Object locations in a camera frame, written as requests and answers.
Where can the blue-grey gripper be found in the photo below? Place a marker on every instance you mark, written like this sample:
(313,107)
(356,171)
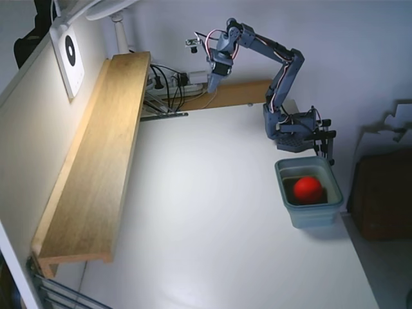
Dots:
(216,76)

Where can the red ball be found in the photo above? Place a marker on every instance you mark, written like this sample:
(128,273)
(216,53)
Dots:
(307,190)

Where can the blue-grey robot arm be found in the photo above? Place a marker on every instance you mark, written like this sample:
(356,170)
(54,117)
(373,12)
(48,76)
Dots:
(267,48)

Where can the grey rectangular container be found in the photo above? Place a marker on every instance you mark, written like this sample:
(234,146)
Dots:
(312,215)

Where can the white power strip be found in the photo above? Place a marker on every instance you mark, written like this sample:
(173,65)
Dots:
(194,77)

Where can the wooden back board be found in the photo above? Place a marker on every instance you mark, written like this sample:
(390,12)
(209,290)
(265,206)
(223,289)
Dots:
(238,93)

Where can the black power adapter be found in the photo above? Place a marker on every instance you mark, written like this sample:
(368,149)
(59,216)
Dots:
(183,78)

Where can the black power plug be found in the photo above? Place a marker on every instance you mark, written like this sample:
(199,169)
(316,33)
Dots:
(158,83)

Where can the white desk lamp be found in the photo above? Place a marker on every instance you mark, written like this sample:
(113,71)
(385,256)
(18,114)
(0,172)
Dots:
(120,29)

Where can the black table clamp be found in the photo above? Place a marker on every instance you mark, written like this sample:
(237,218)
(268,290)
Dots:
(324,122)
(328,134)

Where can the long wooden shelf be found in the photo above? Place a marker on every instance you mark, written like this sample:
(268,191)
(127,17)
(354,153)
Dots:
(96,161)

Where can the white device with black circle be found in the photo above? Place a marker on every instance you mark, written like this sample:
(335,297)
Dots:
(69,61)

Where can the dark brown cabinet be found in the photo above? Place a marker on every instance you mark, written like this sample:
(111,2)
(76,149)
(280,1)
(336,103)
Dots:
(383,199)

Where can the small wrist camera board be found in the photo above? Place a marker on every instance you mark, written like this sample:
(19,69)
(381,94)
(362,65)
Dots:
(192,43)

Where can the grey metal shelf bracket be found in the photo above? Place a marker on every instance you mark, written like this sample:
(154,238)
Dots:
(161,114)
(58,289)

